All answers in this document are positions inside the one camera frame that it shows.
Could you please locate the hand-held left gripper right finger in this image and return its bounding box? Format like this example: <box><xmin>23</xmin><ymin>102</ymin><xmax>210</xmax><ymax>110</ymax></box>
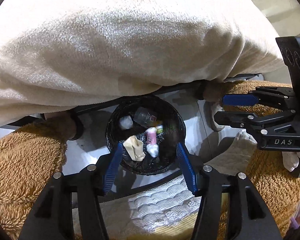
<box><xmin>176</xmin><ymin>142</ymin><xmax>284</xmax><ymax>240</ymax></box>

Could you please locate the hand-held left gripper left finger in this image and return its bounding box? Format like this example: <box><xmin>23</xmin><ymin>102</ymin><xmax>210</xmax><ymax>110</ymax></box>
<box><xmin>18</xmin><ymin>142</ymin><xmax>124</xmax><ymax>240</ymax></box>

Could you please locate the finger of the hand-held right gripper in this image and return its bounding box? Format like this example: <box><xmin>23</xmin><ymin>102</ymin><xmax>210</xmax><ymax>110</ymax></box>
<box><xmin>222</xmin><ymin>86</ymin><xmax>295</xmax><ymax>110</ymax></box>
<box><xmin>214</xmin><ymin>109</ymin><xmax>297</xmax><ymax>134</ymax></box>

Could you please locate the beige paper bag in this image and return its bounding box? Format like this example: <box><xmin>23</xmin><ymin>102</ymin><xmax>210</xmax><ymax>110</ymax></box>
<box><xmin>123</xmin><ymin>135</ymin><xmax>145</xmax><ymax>161</ymax></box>

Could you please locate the black trash bin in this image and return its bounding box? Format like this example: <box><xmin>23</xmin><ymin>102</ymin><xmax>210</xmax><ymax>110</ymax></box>
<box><xmin>105</xmin><ymin>95</ymin><xmax>186</xmax><ymax>175</ymax></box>

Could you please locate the white tissue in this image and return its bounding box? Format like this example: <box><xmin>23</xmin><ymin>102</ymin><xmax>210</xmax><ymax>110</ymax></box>
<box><xmin>146</xmin><ymin>144</ymin><xmax>159</xmax><ymax>158</ymax></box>
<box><xmin>119</xmin><ymin>116</ymin><xmax>133</xmax><ymax>130</ymax></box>

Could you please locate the clear plastic cup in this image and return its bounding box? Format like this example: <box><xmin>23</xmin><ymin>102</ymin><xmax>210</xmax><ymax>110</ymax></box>
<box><xmin>133</xmin><ymin>107</ymin><xmax>157</xmax><ymax>127</ymax></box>

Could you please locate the person's right hand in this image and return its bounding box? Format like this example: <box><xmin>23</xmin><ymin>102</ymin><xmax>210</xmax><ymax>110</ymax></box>
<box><xmin>209</xmin><ymin>101</ymin><xmax>300</xmax><ymax>172</ymax></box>

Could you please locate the white quilted mat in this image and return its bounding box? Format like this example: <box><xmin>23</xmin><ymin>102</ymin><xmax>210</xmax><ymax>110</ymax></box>
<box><xmin>72</xmin><ymin>174</ymin><xmax>228</xmax><ymax>240</ymax></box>

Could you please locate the beige plush blanket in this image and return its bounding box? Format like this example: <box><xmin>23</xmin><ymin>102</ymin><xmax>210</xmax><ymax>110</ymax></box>
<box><xmin>0</xmin><ymin>0</ymin><xmax>285</xmax><ymax>128</ymax></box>

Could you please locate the black bed frame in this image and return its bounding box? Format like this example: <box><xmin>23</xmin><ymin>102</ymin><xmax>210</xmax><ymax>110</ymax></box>
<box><xmin>40</xmin><ymin>73</ymin><xmax>264</xmax><ymax>120</ymax></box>

